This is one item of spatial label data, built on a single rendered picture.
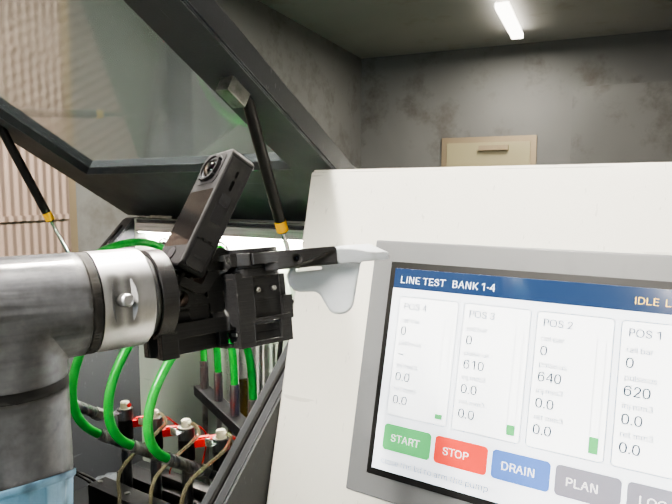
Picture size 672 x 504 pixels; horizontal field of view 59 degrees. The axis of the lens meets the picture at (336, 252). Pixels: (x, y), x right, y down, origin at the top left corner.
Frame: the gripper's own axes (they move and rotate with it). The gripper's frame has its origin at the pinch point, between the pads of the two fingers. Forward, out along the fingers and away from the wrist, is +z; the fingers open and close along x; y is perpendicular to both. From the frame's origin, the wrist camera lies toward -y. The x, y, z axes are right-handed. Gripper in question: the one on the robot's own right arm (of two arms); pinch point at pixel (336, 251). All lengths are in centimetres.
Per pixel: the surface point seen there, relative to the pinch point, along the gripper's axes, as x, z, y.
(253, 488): -30.5, 6.2, 33.3
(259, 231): -56, 28, -6
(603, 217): 12.5, 31.1, -1.3
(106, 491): -65, -4, 39
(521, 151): -345, 597, -101
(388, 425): -12.4, 17.2, 23.9
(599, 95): -226, 553, -133
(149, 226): -88, 19, -10
